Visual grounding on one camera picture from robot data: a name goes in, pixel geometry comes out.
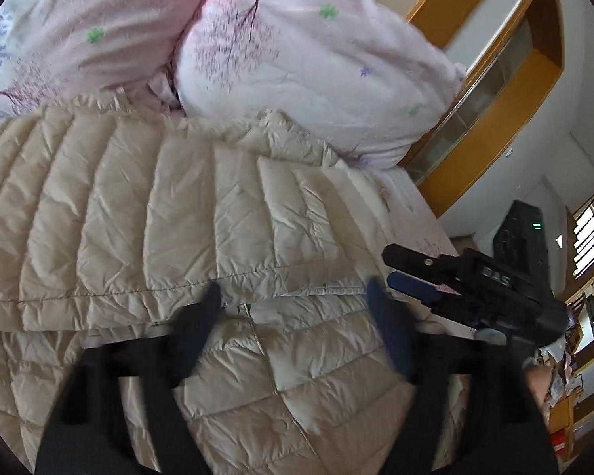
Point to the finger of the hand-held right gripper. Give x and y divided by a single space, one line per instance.
418 288
416 261

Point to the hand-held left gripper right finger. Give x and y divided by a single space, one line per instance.
382 312

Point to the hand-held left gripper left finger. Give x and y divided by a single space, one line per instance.
202 319

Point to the beige quilted down jacket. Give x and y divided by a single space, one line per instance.
153 217

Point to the pink tree-print bed sheet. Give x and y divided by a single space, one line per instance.
416 212

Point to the cluttered wooden shelf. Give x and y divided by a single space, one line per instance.
581 356

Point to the window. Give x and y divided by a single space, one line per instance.
588 242

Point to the wooden wardrobe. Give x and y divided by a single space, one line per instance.
505 94

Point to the pink floral pillow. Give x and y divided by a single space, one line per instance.
94 24
307 59

